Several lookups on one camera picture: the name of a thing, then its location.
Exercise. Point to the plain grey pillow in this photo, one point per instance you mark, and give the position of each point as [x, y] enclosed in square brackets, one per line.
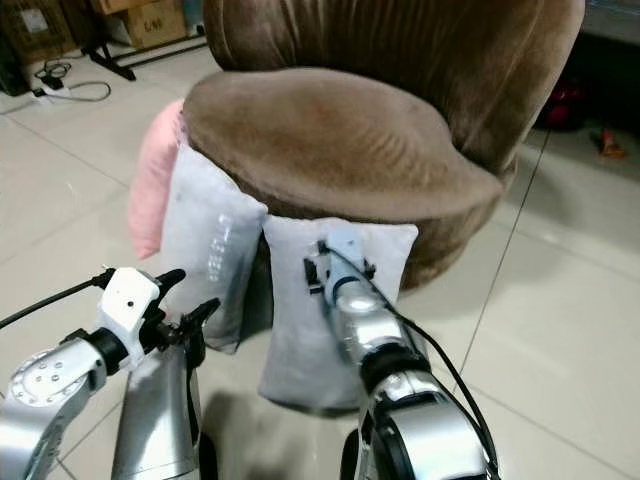
[300, 345]

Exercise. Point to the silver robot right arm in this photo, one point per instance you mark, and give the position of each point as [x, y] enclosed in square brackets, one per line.
[430, 440]

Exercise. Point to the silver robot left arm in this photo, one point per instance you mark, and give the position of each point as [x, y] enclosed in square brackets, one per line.
[50, 388]

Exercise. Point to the grey pillow with print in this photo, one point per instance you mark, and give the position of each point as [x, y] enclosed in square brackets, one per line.
[210, 230]

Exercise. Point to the pink pillow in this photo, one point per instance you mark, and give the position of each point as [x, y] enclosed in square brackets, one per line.
[152, 185]

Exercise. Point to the brown plush sofa chair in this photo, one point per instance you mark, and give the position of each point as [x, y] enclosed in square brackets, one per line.
[340, 140]

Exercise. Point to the silver robot left leg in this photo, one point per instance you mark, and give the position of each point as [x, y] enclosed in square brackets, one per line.
[155, 420]

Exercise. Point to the silver robot leg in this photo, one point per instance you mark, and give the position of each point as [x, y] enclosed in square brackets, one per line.
[360, 455]
[155, 420]

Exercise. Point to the silver robot right leg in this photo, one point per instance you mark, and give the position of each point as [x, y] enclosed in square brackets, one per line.
[360, 455]

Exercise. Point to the black metal rack foot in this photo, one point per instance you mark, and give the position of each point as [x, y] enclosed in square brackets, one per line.
[120, 62]

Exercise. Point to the small cardboard box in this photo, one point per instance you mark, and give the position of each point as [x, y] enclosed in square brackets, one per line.
[150, 22]

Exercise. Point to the large cardboard box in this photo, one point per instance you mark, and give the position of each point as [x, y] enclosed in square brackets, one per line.
[35, 28]

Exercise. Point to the red object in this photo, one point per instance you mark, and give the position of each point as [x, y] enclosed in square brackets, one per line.
[563, 105]

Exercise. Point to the orange object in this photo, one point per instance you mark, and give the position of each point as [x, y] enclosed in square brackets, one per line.
[610, 145]

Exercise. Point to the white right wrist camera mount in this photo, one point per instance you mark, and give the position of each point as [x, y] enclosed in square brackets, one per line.
[348, 250]

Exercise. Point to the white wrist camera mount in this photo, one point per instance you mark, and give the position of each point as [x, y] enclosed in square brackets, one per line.
[348, 250]
[128, 300]

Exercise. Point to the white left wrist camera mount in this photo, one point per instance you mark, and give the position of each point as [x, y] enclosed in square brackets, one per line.
[128, 300]

